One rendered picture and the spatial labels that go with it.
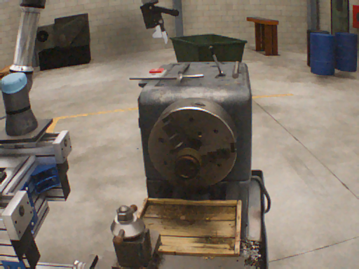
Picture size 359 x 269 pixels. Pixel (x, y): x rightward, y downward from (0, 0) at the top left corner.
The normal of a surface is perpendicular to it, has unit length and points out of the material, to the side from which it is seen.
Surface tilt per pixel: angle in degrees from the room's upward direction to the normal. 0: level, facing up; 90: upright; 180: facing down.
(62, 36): 90
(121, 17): 90
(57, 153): 90
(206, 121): 90
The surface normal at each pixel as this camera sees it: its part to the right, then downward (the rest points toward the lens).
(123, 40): 0.14, 0.37
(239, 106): -0.16, 0.39
